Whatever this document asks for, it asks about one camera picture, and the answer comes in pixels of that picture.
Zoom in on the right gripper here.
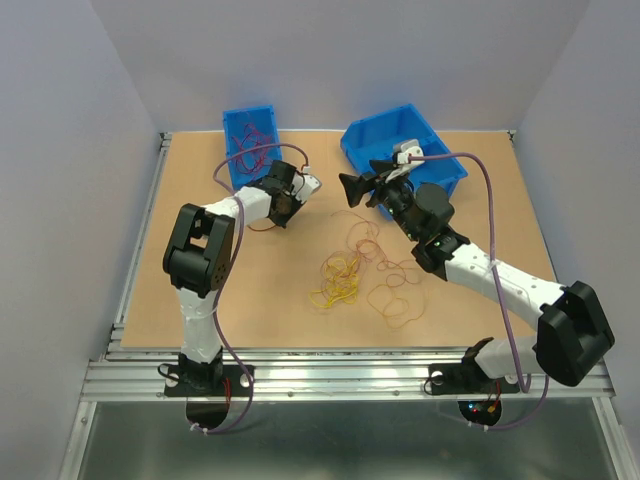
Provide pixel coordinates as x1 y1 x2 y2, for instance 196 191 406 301
337 158 421 242

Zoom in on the red yellow wire bundle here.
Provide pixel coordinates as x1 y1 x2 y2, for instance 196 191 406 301
308 209 430 330

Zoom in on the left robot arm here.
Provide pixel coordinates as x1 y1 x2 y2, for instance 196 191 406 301
162 161 322 394

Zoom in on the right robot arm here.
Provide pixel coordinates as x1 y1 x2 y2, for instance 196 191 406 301
339 157 615 392

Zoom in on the large blue divided bin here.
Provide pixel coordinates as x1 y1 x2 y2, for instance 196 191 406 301
339 103 470 201

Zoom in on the small blue bin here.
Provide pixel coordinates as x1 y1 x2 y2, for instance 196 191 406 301
223 105 282 190

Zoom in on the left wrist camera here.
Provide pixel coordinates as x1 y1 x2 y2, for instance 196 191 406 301
292 173 322 203

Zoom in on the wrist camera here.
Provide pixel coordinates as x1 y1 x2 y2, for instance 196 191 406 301
386 139 424 183
292 173 322 203

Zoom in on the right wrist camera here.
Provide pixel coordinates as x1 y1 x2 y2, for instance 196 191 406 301
386 139 424 183

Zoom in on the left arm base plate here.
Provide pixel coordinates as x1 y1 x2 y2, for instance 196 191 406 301
157 363 251 398

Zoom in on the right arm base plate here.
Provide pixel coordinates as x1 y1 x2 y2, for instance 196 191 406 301
423 362 520 396

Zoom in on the aluminium rail frame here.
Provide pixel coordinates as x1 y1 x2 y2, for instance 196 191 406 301
61 131 634 479

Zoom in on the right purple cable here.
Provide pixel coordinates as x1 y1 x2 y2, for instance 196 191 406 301
407 152 551 434

